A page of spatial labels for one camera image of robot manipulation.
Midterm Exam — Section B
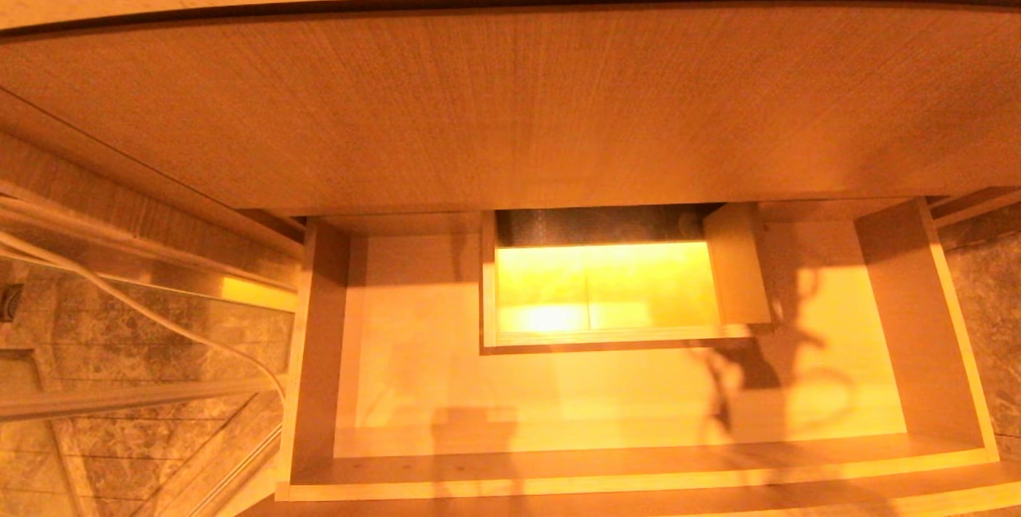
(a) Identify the wooden vanity drawer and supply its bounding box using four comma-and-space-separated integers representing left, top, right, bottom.
235, 196, 1021, 517

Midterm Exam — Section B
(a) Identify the wooden upper vanity front panel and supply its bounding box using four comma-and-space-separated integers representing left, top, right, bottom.
0, 2, 1021, 219

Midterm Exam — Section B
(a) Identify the wooden vanity side panel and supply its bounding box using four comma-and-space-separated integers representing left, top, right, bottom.
0, 89, 308, 290

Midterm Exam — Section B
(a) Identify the thin white cable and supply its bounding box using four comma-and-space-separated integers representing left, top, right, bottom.
0, 226, 286, 398

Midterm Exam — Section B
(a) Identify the glass shower screen pale frame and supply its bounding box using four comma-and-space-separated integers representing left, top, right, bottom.
0, 194, 298, 517

